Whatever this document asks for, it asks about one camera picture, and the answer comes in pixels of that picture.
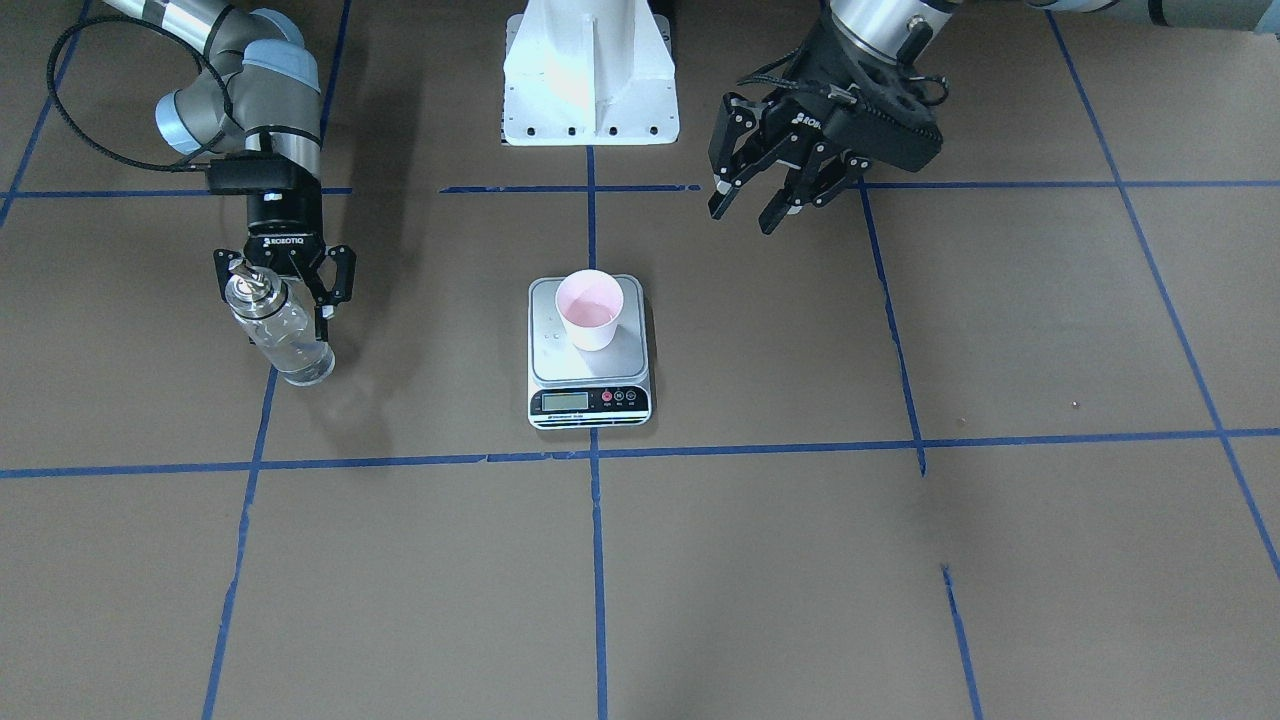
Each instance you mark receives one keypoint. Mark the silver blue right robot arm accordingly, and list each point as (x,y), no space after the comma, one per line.
(251,122)

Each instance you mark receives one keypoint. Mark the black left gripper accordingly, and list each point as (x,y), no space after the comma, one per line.
(800,118)

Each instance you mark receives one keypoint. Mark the silver digital kitchen scale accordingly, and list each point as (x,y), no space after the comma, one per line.
(572,388)

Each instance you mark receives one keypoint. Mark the pink paper cup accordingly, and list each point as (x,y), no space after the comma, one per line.
(589,304)

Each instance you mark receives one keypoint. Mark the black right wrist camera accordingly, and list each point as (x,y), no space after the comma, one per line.
(247,172)

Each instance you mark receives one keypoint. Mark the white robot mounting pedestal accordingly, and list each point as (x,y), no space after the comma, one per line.
(589,73)

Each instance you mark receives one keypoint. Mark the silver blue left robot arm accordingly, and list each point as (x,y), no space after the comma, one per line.
(881,24)

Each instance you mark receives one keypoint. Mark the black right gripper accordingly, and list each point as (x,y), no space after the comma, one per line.
(284,216)

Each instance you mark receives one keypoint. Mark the clear glass sauce bottle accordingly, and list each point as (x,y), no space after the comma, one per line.
(274,319)

